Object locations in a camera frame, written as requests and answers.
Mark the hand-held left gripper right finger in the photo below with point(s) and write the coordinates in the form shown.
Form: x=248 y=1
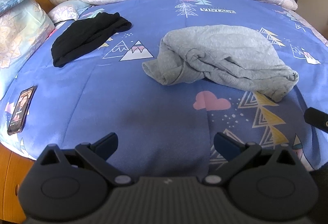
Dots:
x=225 y=144

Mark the large floral pillow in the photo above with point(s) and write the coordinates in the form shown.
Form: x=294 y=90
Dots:
x=23 y=31

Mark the smartphone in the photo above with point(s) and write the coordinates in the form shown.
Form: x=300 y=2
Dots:
x=21 y=108

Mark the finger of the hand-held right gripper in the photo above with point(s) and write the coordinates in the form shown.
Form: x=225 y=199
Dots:
x=317 y=119

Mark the wooden bed frame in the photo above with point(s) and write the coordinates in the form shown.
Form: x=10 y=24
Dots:
x=11 y=183

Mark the small lilac pillow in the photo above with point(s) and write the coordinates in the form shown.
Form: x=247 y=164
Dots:
x=65 y=10

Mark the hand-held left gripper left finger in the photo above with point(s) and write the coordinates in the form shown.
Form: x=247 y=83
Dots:
x=106 y=142

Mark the black pants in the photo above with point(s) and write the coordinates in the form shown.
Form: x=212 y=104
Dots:
x=87 y=34

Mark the grey pants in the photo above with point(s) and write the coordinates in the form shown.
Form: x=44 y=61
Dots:
x=225 y=55

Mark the blue printed quilt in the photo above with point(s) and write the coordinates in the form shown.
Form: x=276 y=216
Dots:
x=153 y=106

